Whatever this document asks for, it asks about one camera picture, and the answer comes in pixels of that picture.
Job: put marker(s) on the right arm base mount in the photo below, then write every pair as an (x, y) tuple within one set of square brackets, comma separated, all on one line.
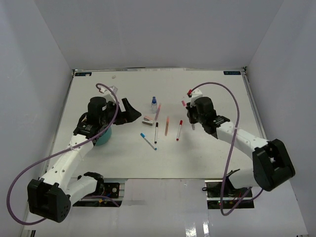
[(230, 197)]

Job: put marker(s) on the blue cap spray bottle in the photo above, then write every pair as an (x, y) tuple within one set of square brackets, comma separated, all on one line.
[(154, 105)]

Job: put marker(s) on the blue cap marker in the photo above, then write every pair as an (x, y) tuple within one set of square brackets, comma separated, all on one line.
[(150, 144)]

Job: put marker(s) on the red cap marker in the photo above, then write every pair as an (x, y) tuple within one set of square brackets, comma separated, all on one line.
[(179, 130)]

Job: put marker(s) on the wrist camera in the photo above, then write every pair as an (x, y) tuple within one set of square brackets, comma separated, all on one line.
[(194, 94), (107, 94)]

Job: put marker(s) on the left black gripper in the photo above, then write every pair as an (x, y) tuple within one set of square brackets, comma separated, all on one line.
[(131, 114)]

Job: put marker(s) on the teal round desk organizer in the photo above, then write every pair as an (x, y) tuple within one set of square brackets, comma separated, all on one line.
[(104, 138)]

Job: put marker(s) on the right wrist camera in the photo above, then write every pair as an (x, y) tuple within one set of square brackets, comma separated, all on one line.
[(194, 94)]

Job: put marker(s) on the pink translucent pen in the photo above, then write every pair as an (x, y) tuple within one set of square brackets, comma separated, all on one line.
[(157, 112)]

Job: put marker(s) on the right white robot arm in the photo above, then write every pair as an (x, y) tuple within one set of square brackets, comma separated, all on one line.
[(271, 164)]

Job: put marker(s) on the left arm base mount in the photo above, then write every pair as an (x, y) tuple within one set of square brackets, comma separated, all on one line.
[(108, 196)]

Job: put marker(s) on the left blue corner label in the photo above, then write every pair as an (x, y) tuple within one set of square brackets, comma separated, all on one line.
[(83, 74)]

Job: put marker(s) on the right blue corner label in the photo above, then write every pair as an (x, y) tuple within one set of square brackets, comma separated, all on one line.
[(231, 73)]

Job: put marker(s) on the black cap marker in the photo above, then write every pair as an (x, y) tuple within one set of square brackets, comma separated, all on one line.
[(156, 133)]

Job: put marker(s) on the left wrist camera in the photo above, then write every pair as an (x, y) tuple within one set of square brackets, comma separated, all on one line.
[(107, 94)]

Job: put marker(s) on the blue corner label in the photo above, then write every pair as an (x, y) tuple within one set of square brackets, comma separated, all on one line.
[(231, 73), (83, 74)]

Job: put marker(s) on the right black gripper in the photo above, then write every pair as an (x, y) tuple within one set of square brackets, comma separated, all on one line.
[(190, 107)]

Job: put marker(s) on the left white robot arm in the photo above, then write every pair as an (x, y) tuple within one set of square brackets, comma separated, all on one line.
[(52, 196)]

